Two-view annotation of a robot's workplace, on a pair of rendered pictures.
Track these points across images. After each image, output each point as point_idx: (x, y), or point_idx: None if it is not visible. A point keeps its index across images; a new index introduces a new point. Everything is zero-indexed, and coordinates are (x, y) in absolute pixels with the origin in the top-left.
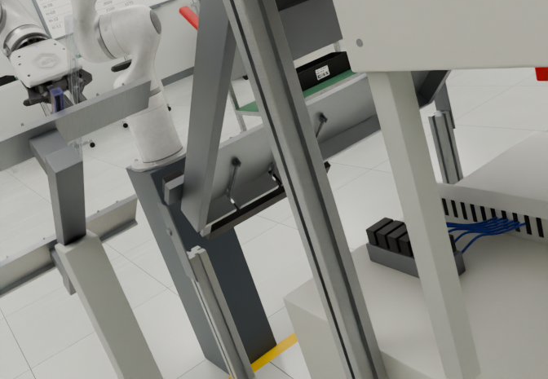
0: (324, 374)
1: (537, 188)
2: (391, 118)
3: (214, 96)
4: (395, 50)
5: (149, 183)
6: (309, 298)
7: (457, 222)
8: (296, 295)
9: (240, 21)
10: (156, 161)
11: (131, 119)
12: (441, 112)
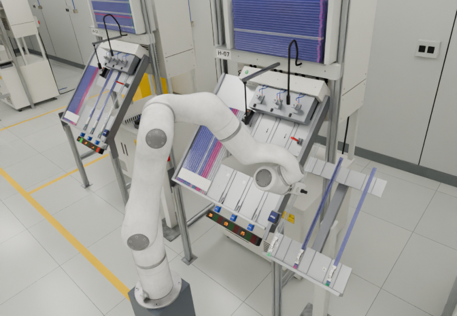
0: (308, 223)
1: (254, 168)
2: (338, 130)
3: (307, 155)
4: (344, 117)
5: (185, 295)
6: (305, 204)
7: None
8: (302, 208)
9: (337, 121)
10: (173, 283)
11: (166, 267)
12: (175, 185)
